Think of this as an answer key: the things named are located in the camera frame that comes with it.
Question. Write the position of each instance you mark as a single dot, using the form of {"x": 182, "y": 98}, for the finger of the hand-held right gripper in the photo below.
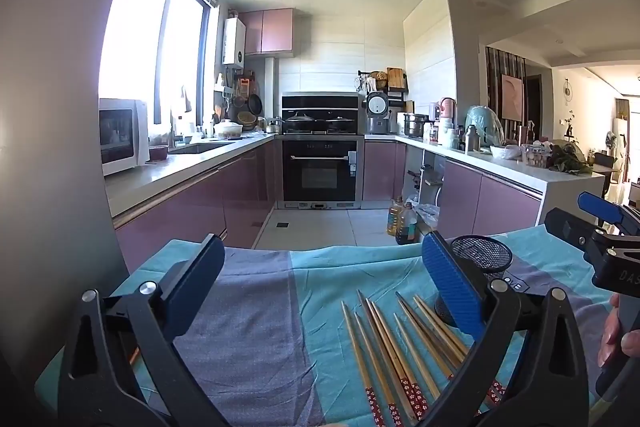
{"x": 600, "y": 206}
{"x": 570, "y": 232}

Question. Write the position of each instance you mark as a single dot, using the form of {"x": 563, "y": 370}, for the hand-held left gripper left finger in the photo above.
{"x": 192, "y": 292}

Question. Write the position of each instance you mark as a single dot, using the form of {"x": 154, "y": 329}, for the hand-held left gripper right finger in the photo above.
{"x": 452, "y": 287}

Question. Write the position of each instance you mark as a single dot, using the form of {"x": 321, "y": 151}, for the black mesh utensil holder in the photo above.
{"x": 482, "y": 254}

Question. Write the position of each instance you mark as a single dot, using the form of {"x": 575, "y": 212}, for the bunch of wooden chopsticks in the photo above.
{"x": 394, "y": 357}

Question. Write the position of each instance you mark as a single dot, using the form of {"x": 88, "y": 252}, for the person's right hand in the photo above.
{"x": 610, "y": 337}

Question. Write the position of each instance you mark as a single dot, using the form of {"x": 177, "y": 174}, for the green leafy vegetables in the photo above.
{"x": 570, "y": 159}

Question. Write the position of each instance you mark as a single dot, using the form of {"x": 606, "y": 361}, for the purple kitchen base cabinet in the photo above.
{"x": 500, "y": 207}
{"x": 200, "y": 202}

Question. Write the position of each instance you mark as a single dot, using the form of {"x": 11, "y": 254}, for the dark cooking oil bottle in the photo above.
{"x": 407, "y": 227}

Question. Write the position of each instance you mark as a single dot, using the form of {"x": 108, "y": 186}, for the clear plastic bag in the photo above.
{"x": 429, "y": 214}

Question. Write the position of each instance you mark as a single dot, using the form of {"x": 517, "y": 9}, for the teal and grey tablecloth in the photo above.
{"x": 260, "y": 332}

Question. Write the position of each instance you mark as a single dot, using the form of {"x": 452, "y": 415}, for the clear plastic food box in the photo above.
{"x": 536, "y": 157}

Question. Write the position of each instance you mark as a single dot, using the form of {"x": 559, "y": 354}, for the yellow cooking oil bottle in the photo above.
{"x": 392, "y": 219}

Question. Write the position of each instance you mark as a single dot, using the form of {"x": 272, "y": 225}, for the white bowl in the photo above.
{"x": 505, "y": 152}

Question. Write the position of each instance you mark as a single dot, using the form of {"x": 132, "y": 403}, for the steel thermos bottle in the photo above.
{"x": 471, "y": 139}

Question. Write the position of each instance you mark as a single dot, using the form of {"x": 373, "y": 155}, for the dark purple bowl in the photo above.
{"x": 158, "y": 153}

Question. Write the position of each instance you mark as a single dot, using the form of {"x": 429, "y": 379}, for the kitchen sink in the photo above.
{"x": 197, "y": 148}

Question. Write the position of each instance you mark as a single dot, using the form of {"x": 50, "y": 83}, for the dark striped partition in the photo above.
{"x": 494, "y": 97}

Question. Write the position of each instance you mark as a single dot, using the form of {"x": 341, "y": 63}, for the white plastic canister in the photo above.
{"x": 448, "y": 133}

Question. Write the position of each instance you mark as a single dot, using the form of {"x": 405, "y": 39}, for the red label jar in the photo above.
{"x": 433, "y": 133}

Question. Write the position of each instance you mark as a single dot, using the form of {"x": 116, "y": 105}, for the stainless steel pot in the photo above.
{"x": 416, "y": 126}

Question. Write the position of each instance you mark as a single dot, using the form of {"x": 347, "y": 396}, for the white casserole pot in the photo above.
{"x": 228, "y": 130}

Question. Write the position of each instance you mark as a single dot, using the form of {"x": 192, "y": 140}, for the white countertop oven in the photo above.
{"x": 120, "y": 137}

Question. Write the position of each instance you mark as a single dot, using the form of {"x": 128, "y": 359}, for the pink electric kettle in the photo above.
{"x": 446, "y": 109}

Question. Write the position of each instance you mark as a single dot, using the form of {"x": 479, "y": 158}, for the black integrated stove oven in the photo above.
{"x": 320, "y": 167}

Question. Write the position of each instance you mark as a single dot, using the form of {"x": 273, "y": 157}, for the round bamboo basket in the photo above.
{"x": 247, "y": 117}

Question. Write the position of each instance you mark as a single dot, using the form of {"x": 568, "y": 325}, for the small steel kettle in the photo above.
{"x": 273, "y": 126}

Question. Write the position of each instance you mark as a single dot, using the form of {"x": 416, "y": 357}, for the grey rice cooker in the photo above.
{"x": 378, "y": 112}

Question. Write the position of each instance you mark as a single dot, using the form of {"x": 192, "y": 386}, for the black hanging frying pan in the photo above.
{"x": 255, "y": 105}

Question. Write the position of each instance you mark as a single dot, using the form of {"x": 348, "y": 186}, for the black pan with lid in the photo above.
{"x": 338, "y": 123}

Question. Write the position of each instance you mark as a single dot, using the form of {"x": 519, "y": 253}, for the black wok with lid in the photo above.
{"x": 300, "y": 121}

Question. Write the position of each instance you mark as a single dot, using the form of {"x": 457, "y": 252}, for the orange hanging grater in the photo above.
{"x": 244, "y": 87}

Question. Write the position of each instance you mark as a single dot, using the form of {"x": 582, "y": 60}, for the wooden cutting board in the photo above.
{"x": 395, "y": 78}

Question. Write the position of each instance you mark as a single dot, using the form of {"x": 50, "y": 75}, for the woven rack basket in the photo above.
{"x": 381, "y": 81}

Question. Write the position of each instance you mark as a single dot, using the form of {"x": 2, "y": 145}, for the grey refrigerator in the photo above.
{"x": 55, "y": 107}

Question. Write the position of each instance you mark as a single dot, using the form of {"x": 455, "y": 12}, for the kitchen window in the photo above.
{"x": 140, "y": 37}

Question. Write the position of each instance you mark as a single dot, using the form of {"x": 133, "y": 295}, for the round wall clock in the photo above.
{"x": 568, "y": 90}

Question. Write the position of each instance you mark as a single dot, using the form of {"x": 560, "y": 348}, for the pink framed wall picture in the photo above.
{"x": 512, "y": 97}

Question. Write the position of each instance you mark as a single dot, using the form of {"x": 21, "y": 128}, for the black wall rack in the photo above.
{"x": 395, "y": 99}

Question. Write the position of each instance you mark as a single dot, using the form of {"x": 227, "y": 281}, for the white wall water heater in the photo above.
{"x": 234, "y": 42}

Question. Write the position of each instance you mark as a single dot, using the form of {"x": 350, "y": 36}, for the purple wall cabinet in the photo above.
{"x": 267, "y": 32}

